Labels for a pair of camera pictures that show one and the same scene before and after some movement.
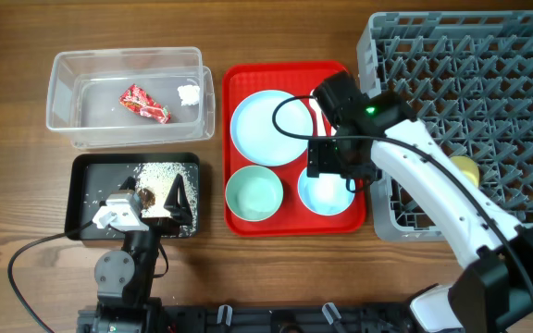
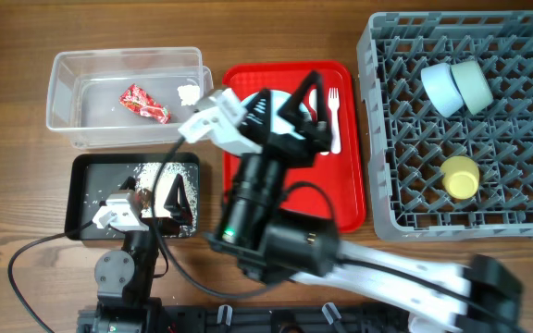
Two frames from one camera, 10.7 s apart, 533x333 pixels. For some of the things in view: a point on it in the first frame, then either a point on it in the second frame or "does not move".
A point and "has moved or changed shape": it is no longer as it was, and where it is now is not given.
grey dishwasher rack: x=487 y=85 does not move
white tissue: x=189 y=94 does not move
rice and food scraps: x=154 y=184 does not move
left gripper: x=179 y=213 does not move
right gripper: x=320 y=161 -> x=316 y=140
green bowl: x=254 y=192 has moved or changed shape
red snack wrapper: x=137 y=100 does not move
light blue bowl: x=326 y=194 -> x=440 y=86
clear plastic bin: x=85 y=88 does not move
